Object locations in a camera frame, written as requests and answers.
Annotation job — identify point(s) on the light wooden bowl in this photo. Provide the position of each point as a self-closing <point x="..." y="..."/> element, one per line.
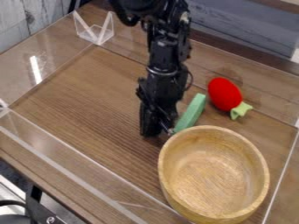
<point x="214" y="175"/>

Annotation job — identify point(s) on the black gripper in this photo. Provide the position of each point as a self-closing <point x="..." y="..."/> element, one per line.
<point x="160" y="91"/>

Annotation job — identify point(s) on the black metal table leg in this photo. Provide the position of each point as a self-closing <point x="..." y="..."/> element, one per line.
<point x="39" y="213"/>

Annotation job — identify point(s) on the green foam block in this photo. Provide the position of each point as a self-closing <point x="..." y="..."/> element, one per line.
<point x="192" y="114"/>

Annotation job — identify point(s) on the clear acrylic tray wall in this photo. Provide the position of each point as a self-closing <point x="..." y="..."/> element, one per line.
<point x="87" y="188"/>

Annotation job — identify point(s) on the clear acrylic corner bracket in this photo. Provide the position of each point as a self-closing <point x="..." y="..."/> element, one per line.
<point x="95" y="34"/>

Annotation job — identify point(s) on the red plush strawberry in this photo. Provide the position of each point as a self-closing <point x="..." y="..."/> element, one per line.
<point x="228" y="98"/>

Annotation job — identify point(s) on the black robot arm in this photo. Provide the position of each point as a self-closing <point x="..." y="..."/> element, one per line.
<point x="166" y="20"/>

